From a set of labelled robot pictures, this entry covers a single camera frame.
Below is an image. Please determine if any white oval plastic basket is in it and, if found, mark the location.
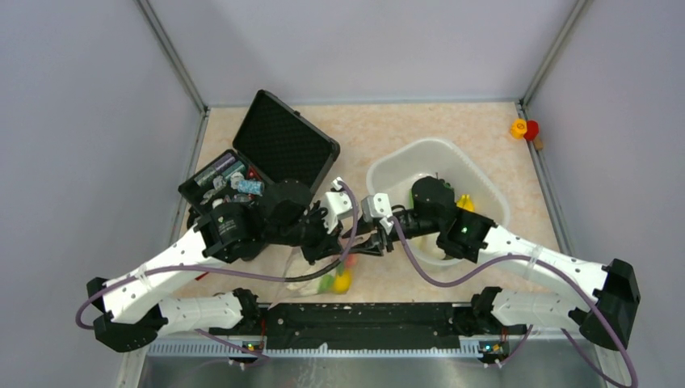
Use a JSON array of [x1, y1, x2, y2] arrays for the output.
[[366, 137, 511, 268]]

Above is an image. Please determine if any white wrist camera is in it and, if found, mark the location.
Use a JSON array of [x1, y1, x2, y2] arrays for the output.
[[321, 177, 353, 234], [358, 193, 393, 234]]

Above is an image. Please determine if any orange toy piece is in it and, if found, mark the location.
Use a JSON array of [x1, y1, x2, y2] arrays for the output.
[[510, 119, 527, 139]]

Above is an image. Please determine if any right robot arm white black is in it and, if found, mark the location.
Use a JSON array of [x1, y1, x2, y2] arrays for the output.
[[359, 176, 641, 351]]

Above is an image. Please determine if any yellow toy bell pepper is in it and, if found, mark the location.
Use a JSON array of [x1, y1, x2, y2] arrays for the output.
[[456, 194, 475, 213]]

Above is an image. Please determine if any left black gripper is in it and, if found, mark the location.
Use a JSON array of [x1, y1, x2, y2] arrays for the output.
[[267, 200, 345, 265]]

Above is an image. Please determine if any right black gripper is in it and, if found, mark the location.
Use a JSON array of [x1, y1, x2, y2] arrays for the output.
[[342, 208, 441, 255]]

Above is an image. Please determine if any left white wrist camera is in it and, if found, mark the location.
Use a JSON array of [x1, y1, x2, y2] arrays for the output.
[[321, 177, 353, 234]]

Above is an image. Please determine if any red toy piece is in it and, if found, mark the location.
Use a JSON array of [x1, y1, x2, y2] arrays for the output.
[[523, 120, 540, 141]]

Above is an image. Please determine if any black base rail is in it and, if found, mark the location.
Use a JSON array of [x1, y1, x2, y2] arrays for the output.
[[212, 302, 527, 350]]

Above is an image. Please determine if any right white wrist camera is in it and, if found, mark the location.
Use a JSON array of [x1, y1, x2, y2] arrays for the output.
[[358, 193, 393, 234]]

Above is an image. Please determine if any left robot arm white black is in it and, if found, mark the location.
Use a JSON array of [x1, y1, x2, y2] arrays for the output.
[[86, 179, 359, 352]]

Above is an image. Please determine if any white toy cauliflower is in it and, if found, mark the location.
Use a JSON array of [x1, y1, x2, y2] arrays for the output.
[[286, 278, 321, 297]]

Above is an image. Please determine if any black poker chip case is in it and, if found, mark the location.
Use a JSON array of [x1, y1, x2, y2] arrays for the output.
[[178, 90, 340, 227]]

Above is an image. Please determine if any clear pink-dotted zip bag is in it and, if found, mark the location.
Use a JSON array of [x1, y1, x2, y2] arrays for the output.
[[274, 248, 357, 305]]

